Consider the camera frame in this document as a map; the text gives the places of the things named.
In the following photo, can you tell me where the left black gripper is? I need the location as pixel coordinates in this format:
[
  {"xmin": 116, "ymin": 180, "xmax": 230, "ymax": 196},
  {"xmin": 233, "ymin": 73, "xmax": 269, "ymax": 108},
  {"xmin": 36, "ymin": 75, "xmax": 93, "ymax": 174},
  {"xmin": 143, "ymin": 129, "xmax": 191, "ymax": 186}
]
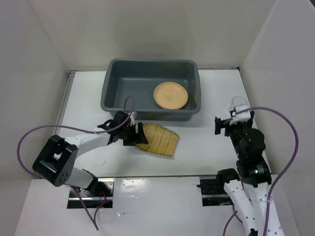
[{"xmin": 119, "ymin": 122, "xmax": 148, "ymax": 146}]

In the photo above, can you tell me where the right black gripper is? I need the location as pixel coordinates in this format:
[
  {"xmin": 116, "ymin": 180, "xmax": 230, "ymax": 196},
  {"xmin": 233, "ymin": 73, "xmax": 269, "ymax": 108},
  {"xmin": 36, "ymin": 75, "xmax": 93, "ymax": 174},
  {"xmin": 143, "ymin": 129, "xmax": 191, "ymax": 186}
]
[{"xmin": 215, "ymin": 116, "xmax": 253, "ymax": 159}]

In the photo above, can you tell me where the woven bamboo tray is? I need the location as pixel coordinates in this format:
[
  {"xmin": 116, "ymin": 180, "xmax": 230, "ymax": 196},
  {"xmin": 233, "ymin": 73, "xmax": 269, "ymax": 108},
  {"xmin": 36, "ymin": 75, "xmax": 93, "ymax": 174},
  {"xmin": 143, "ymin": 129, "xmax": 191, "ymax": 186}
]
[{"xmin": 136, "ymin": 122, "xmax": 180, "ymax": 157}]

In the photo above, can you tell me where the tan plate with bear logo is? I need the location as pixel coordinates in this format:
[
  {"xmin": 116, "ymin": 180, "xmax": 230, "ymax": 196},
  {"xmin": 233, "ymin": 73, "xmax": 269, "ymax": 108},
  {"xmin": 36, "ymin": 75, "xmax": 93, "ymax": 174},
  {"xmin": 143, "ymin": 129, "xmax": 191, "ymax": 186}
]
[{"xmin": 153, "ymin": 82, "xmax": 189, "ymax": 110}]

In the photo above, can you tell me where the clear plastic cup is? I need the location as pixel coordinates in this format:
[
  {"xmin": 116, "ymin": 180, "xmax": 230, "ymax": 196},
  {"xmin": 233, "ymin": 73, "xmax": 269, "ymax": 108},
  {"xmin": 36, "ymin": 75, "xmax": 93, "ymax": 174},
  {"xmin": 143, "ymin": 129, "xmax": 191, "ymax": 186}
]
[{"xmin": 231, "ymin": 96, "xmax": 248, "ymax": 107}]

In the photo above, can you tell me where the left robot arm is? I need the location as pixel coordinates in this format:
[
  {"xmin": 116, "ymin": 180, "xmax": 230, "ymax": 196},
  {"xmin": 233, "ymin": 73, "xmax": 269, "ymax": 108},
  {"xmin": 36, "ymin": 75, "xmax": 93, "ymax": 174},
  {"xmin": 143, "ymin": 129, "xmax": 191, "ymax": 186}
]
[{"xmin": 32, "ymin": 111, "xmax": 148, "ymax": 197}]

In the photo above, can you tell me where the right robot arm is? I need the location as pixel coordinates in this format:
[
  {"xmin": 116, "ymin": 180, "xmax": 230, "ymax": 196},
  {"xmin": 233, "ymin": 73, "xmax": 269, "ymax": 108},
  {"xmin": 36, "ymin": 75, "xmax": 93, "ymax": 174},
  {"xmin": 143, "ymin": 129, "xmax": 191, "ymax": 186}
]
[{"xmin": 215, "ymin": 118, "xmax": 284, "ymax": 236}]

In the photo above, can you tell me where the grey plastic bin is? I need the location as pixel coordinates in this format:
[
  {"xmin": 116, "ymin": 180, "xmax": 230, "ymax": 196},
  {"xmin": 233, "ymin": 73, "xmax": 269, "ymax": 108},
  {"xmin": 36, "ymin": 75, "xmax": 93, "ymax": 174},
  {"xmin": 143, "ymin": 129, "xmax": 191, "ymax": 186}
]
[{"xmin": 100, "ymin": 59, "xmax": 201, "ymax": 121}]

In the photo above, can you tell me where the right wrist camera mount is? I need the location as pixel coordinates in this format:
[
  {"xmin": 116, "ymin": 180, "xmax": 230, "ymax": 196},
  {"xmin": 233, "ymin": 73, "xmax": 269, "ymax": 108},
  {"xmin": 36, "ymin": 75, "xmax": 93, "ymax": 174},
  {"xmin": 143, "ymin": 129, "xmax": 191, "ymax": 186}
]
[{"xmin": 229, "ymin": 104, "xmax": 252, "ymax": 126}]

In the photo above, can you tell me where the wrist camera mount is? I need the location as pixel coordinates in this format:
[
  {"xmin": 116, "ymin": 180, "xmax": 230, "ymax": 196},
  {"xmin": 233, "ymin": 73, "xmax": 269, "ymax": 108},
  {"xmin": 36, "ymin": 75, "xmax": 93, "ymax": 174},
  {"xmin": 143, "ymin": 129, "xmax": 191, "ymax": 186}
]
[
  {"xmin": 229, "ymin": 104, "xmax": 252, "ymax": 126},
  {"xmin": 128, "ymin": 111, "xmax": 137, "ymax": 126}
]

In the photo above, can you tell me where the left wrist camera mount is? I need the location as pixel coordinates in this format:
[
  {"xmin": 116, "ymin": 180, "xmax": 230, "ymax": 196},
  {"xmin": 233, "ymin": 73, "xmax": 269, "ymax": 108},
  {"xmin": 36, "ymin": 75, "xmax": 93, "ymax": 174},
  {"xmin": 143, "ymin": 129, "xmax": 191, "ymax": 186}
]
[{"xmin": 128, "ymin": 111, "xmax": 137, "ymax": 126}]

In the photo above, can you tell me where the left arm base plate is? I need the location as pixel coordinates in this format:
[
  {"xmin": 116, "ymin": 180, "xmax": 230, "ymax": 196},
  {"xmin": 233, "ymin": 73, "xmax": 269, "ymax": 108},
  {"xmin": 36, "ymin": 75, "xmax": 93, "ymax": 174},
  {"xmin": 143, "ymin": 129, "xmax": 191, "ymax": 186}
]
[{"xmin": 67, "ymin": 178, "xmax": 115, "ymax": 209}]

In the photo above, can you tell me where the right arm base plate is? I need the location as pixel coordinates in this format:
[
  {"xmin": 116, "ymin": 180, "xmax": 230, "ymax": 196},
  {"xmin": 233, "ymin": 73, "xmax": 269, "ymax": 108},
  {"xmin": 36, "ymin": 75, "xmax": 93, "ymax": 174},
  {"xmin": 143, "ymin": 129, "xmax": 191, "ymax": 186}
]
[{"xmin": 196, "ymin": 175, "xmax": 233, "ymax": 207}]

